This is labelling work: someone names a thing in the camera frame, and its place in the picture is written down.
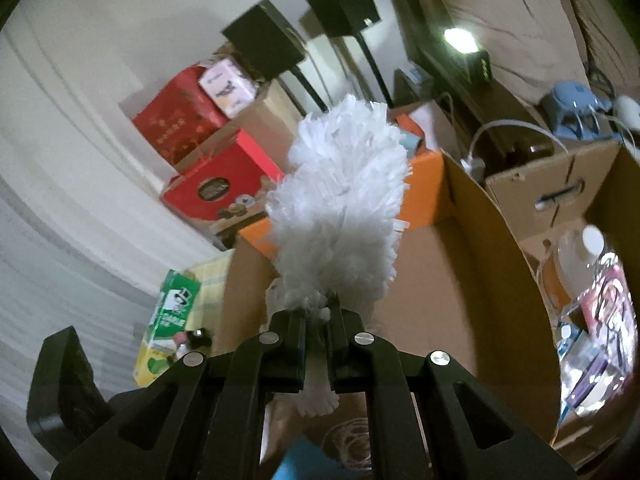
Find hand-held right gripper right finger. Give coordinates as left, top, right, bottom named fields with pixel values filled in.
left=326, top=306, right=577, bottom=480

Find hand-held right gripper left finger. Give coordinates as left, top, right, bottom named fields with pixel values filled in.
left=50, top=309, right=308, bottom=480

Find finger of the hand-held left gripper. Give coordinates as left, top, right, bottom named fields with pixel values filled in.
left=27, top=326, right=114, bottom=461

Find white earphones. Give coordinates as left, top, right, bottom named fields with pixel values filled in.
left=324, top=419, right=372, bottom=472

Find blue funnel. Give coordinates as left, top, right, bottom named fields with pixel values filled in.
left=272, top=435, right=343, bottom=480

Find green toothpaste box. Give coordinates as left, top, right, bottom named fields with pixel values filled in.
left=132, top=269, right=203, bottom=388

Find orange cardboard box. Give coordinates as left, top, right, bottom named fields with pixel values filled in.
left=210, top=150, right=563, bottom=463

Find white fluffy duster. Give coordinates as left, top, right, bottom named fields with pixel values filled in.
left=264, top=94, right=414, bottom=417

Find yellow checked tablecloth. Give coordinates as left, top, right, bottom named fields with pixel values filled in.
left=184, top=250, right=236, bottom=346

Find white curtain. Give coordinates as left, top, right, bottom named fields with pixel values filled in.
left=0, top=25, right=173, bottom=411

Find red gift box round label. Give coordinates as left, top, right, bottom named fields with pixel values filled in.
left=160, top=129, right=287, bottom=228

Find large brown carton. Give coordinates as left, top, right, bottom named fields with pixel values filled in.
left=172, top=77, right=303, bottom=178

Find clear bottle white cap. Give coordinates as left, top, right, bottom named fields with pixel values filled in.
left=550, top=225, right=608, bottom=303

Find black speaker stand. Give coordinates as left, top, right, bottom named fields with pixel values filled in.
left=280, top=65, right=329, bottom=113
left=357, top=35, right=394, bottom=107

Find red gift box gold print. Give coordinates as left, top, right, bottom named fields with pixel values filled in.
left=132, top=64, right=231, bottom=166

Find pink printed packet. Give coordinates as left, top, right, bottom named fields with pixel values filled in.
left=572, top=260, right=639, bottom=413

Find pink tissue pack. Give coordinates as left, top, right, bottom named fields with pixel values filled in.
left=197, top=57, right=258, bottom=117

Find black speaker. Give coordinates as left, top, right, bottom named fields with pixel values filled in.
left=221, top=0, right=307, bottom=81
left=298, top=0, right=381, bottom=38

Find brown cardboard box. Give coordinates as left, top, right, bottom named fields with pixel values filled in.
left=484, top=137, right=640, bottom=463

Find lit black clock device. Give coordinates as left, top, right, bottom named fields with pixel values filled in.
left=442, top=27, right=493, bottom=87

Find brown sofa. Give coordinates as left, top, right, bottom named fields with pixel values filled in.
left=384, top=0, right=640, bottom=126

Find blue round appliance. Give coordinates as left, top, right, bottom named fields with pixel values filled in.
left=542, top=81, right=613, bottom=141

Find white round appliance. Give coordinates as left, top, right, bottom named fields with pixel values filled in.
left=612, top=95, right=640, bottom=132

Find brown sofa cushion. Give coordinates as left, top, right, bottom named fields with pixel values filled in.
left=420, top=0, right=591, bottom=106

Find white charger cable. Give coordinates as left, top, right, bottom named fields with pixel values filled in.
left=460, top=119, right=572, bottom=173

